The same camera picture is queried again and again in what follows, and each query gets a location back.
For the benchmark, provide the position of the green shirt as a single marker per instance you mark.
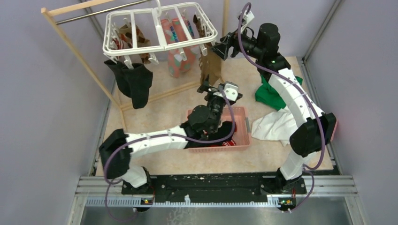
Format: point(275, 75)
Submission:
point(267, 95)

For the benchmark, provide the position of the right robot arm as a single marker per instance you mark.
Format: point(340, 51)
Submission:
point(315, 128)

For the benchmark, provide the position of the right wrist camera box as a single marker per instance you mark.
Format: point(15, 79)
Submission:
point(247, 19)

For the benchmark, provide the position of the pile of socks in basket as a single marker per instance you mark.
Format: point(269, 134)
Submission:
point(223, 131)

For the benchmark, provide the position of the pink plastic basket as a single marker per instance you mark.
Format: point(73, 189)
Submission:
point(241, 138)

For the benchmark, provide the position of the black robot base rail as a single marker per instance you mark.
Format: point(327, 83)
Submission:
point(233, 190)

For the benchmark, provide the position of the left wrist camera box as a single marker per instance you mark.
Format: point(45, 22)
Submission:
point(231, 91)

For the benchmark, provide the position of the brown striped sock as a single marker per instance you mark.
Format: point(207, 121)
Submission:
point(197, 20)

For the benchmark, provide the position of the white cloth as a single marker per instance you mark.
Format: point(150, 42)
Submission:
point(275, 126)

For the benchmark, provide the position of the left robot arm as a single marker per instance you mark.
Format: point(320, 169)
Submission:
point(200, 129)

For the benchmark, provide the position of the plain tan brown sock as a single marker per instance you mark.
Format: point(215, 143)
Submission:
point(206, 73)

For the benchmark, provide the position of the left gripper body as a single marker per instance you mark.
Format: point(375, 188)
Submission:
point(215, 104)

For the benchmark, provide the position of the black hanging sock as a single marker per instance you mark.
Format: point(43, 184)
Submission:
point(117, 69)
point(139, 79)

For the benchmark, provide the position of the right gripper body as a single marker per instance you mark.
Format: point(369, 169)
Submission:
point(249, 45)

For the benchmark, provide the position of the pink cloth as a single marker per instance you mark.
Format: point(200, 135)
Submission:
point(334, 131)

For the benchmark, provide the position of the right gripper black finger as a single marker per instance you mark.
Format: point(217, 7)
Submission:
point(230, 38)
point(222, 47)

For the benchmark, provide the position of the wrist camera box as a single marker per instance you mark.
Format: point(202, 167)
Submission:
point(231, 91)
point(247, 19)

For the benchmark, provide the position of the orange brown argyle sock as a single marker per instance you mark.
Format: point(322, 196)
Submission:
point(123, 38)

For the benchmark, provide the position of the white plastic clip hanger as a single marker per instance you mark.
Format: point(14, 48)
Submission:
point(155, 14)

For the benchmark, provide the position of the wooden clothes rack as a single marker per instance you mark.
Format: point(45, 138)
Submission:
point(86, 6)

